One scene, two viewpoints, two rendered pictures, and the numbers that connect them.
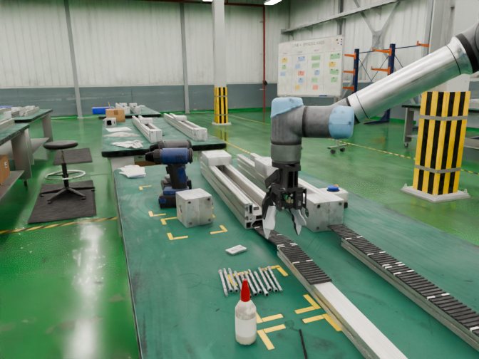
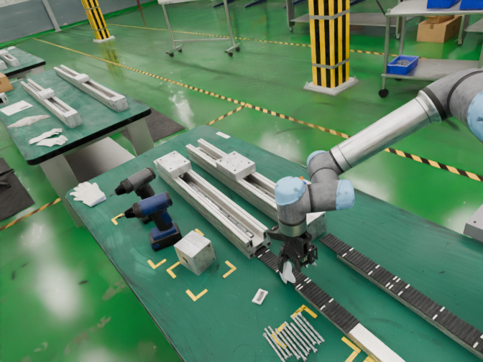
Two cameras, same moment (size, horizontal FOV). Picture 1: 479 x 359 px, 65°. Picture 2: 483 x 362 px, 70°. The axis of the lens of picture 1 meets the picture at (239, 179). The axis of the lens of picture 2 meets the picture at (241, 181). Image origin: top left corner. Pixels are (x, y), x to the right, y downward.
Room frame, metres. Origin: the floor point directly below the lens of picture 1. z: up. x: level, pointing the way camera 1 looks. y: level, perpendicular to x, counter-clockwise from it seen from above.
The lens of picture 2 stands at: (0.28, 0.16, 1.70)
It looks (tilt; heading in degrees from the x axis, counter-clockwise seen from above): 35 degrees down; 346
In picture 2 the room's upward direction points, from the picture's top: 12 degrees counter-clockwise
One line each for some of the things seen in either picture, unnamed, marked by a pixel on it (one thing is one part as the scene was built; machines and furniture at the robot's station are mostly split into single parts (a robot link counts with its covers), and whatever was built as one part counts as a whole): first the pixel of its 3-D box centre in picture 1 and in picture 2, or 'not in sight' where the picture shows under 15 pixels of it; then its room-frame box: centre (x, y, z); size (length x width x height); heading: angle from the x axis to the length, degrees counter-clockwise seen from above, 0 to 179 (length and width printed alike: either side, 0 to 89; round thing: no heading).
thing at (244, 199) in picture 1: (229, 183); (202, 196); (1.50, 0.04, 0.82); 0.80 x 0.10 x 0.09; 15
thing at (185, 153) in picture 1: (167, 177); (152, 223); (1.36, 0.27, 0.89); 0.20 x 0.08 x 0.22; 92
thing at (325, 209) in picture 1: (325, 211); (309, 220); (1.13, -0.27, 0.83); 0.12 x 0.09 x 0.10; 105
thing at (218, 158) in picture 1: (216, 160); (174, 166); (1.75, 0.11, 0.87); 0.16 x 0.11 x 0.07; 15
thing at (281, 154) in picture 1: (286, 152); (293, 222); (0.92, -0.12, 1.06); 0.08 x 0.08 x 0.05
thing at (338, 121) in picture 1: (329, 122); (328, 192); (0.90, -0.22, 1.13); 0.11 x 0.11 x 0.08; 68
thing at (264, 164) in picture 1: (272, 168); (236, 168); (1.55, -0.14, 0.87); 0.16 x 0.11 x 0.07; 15
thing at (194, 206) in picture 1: (197, 206); (198, 250); (1.20, 0.14, 0.83); 0.11 x 0.10 x 0.10; 117
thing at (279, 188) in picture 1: (286, 184); (297, 245); (0.92, -0.12, 0.97); 0.09 x 0.08 x 0.12; 15
